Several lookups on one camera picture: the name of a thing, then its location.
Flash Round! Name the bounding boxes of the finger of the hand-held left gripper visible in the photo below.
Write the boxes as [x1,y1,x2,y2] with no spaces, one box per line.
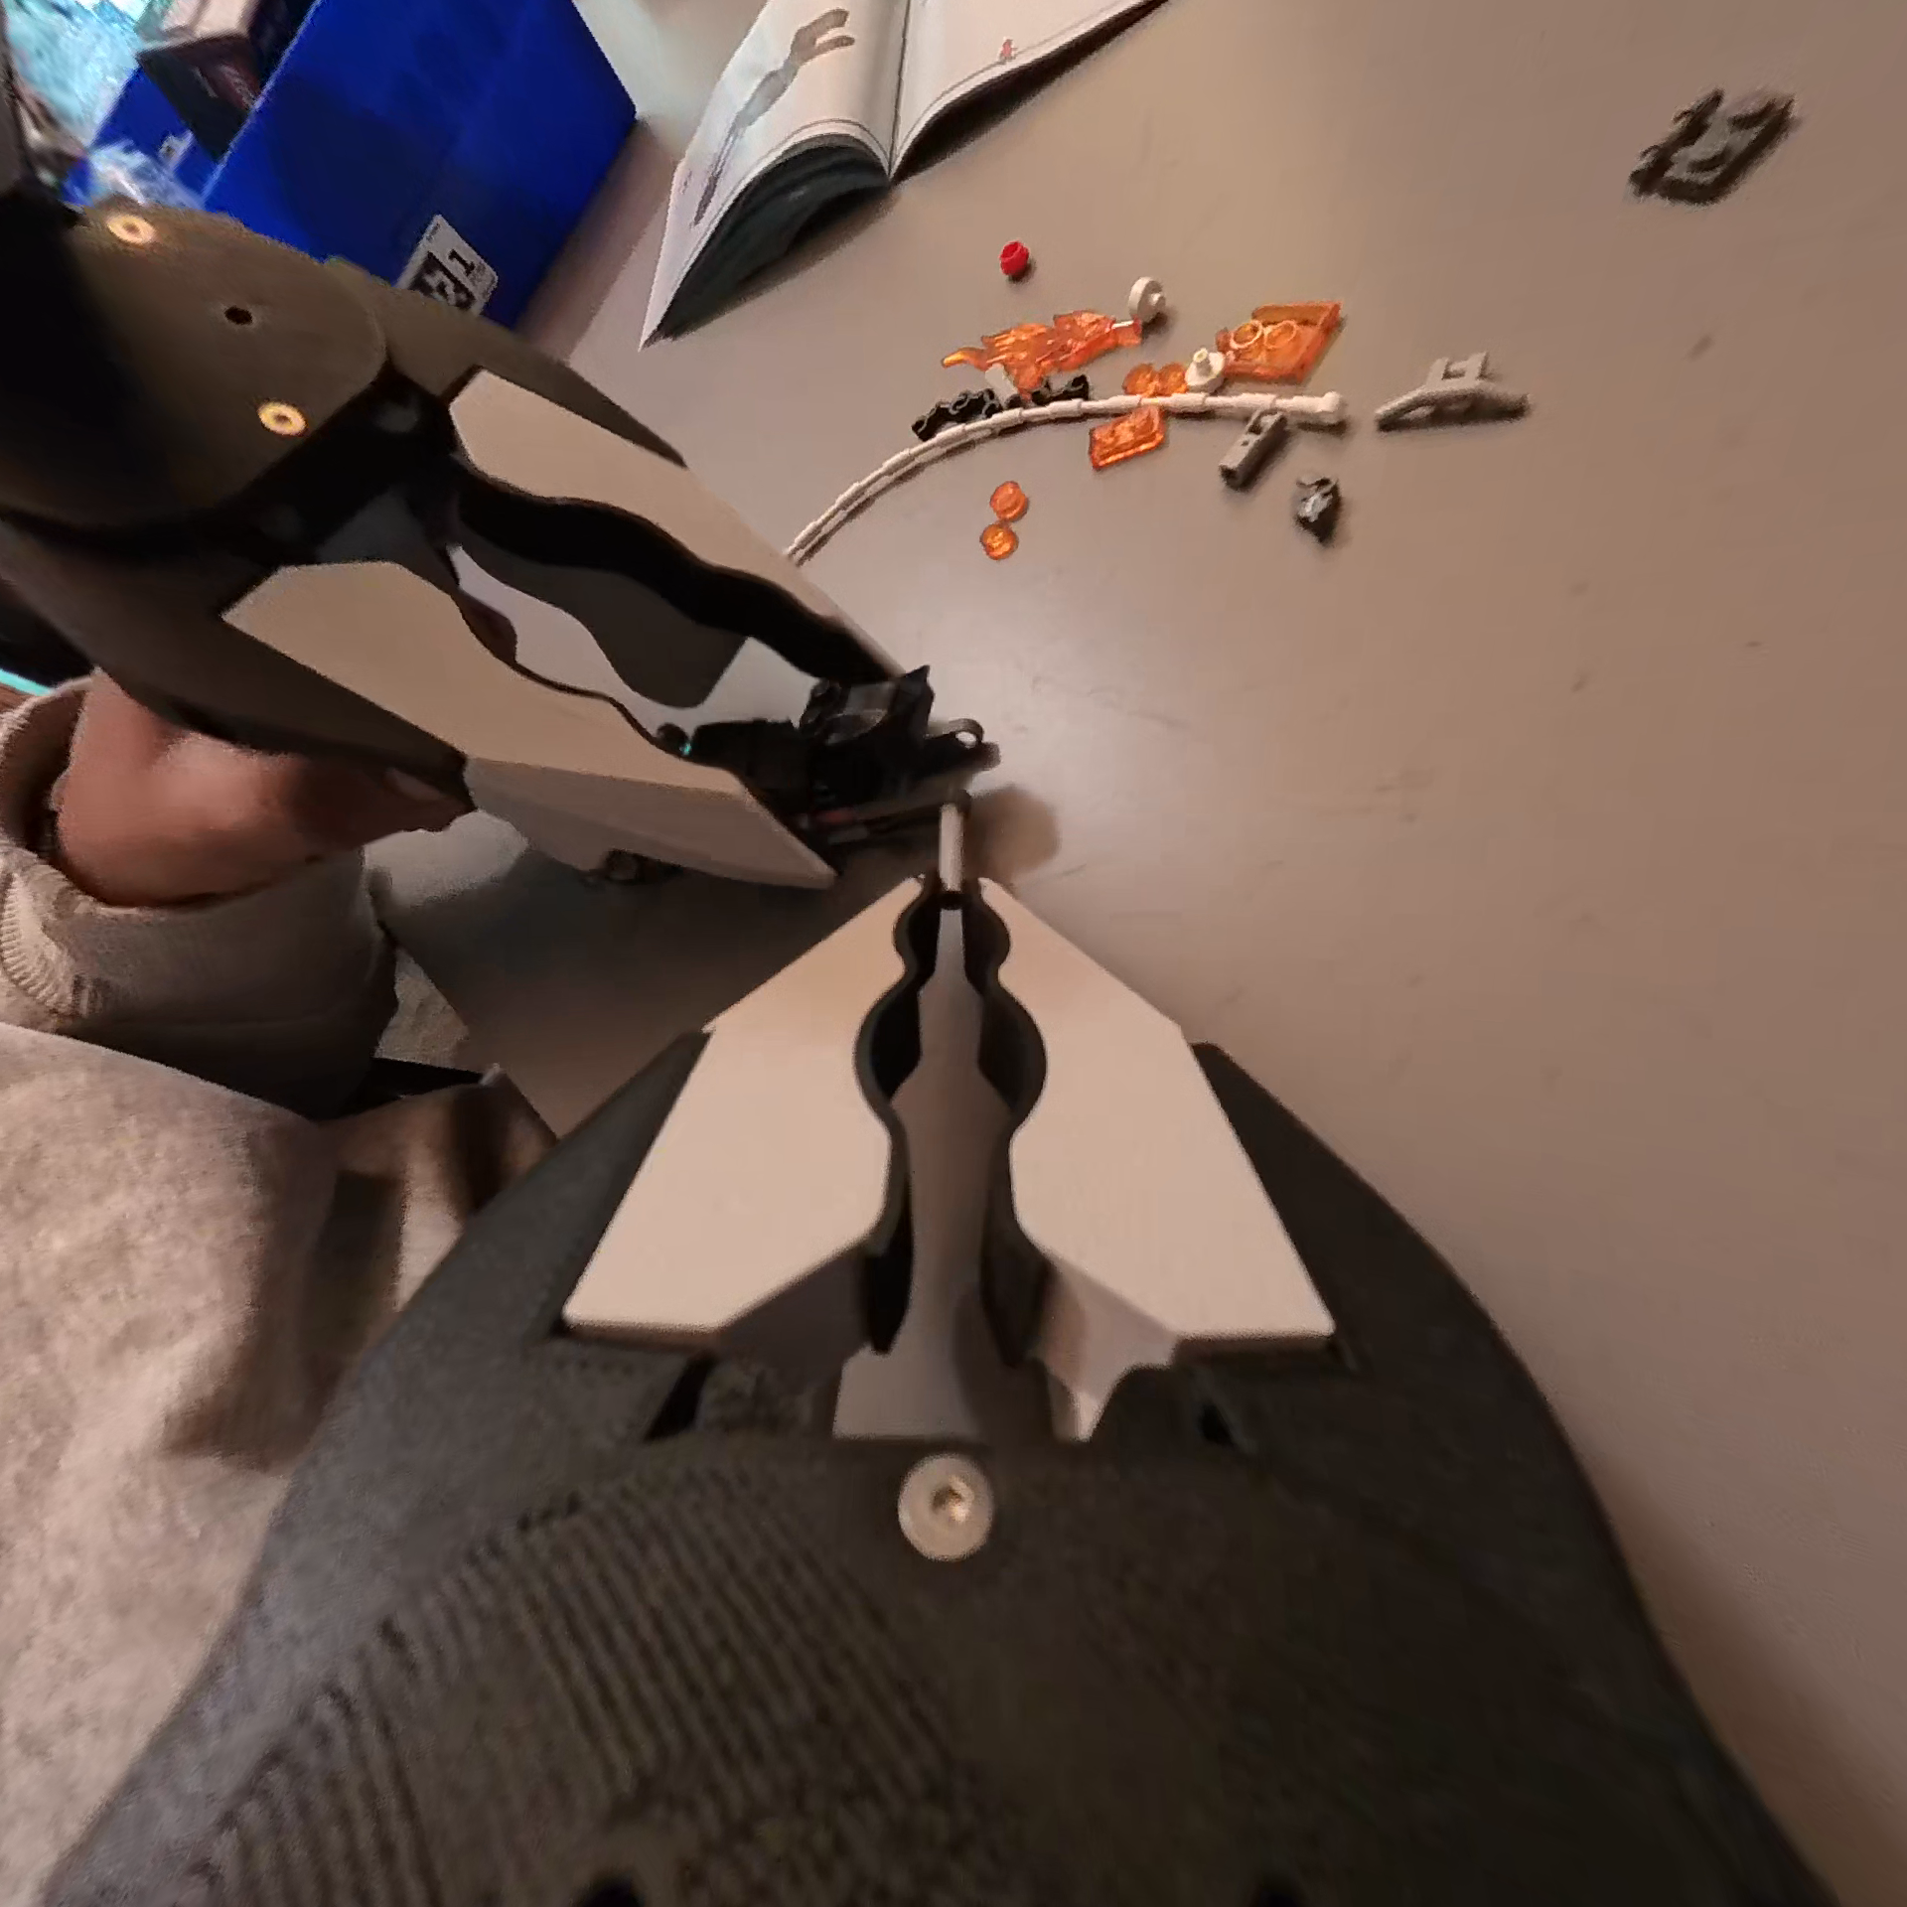
[444,370,905,713]
[219,560,840,891]

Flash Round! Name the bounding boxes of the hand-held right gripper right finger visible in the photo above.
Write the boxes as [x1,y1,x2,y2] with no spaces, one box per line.
[964,878,1337,1442]

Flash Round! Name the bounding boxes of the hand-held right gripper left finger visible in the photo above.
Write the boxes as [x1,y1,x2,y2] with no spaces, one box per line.
[561,876,937,1357]

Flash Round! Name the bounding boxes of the black lego motorcycle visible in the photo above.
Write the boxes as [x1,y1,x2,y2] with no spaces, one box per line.
[595,664,1000,883]

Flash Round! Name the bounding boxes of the blue plastic bin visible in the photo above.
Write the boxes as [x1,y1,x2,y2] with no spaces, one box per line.
[58,0,639,333]

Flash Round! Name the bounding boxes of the instruction booklet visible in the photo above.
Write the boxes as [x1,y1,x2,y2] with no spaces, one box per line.
[639,0,1164,348]

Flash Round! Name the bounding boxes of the person's left forearm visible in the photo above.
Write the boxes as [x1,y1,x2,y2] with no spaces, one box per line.
[0,677,401,1117]

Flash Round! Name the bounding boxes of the orange lego flame piece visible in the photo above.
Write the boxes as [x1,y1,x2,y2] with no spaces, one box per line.
[941,309,1145,392]

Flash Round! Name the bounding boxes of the orange lego wedge plates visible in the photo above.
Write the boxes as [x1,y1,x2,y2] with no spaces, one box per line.
[1219,302,1344,381]

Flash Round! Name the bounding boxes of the grey lego wing piece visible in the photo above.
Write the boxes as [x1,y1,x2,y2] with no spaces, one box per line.
[1374,353,1528,433]

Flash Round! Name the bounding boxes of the black lego piece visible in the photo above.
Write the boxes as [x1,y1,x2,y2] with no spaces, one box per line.
[1628,93,1792,202]

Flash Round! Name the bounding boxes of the person's left hand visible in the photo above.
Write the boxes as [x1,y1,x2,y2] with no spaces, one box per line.
[48,677,470,905]

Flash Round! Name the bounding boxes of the dark cardboard box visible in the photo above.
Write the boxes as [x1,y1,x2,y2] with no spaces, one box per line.
[140,0,322,152]

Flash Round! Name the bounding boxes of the person's grey sweater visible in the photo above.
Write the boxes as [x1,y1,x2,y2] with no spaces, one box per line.
[0,1019,555,1899]

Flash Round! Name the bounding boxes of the white lego chain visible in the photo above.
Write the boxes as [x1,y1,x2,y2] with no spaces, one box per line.
[786,391,1345,565]

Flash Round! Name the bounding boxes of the black lego chain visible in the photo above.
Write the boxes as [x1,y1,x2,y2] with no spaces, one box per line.
[912,380,1089,439]

